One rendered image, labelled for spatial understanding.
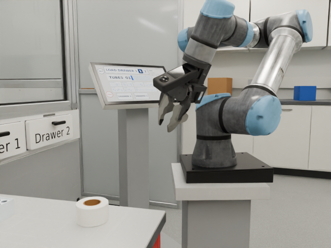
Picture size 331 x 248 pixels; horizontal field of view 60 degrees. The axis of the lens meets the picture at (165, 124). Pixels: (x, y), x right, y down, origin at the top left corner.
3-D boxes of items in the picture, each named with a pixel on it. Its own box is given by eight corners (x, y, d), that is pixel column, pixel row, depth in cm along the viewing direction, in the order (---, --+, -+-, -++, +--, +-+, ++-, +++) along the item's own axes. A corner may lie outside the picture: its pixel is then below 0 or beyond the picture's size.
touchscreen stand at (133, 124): (189, 255, 181) (191, 93, 168) (125, 283, 155) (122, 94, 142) (148, 225, 221) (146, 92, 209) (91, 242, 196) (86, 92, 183)
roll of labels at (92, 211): (110, 212, 67) (110, 196, 67) (107, 226, 60) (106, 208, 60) (80, 213, 66) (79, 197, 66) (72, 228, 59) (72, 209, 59)
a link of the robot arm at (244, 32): (222, 26, 87) (200, 17, 80) (256, 18, 80) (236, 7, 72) (221, 52, 88) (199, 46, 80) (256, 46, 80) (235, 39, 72)
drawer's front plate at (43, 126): (73, 137, 135) (72, 114, 134) (30, 150, 107) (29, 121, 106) (69, 137, 135) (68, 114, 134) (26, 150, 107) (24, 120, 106)
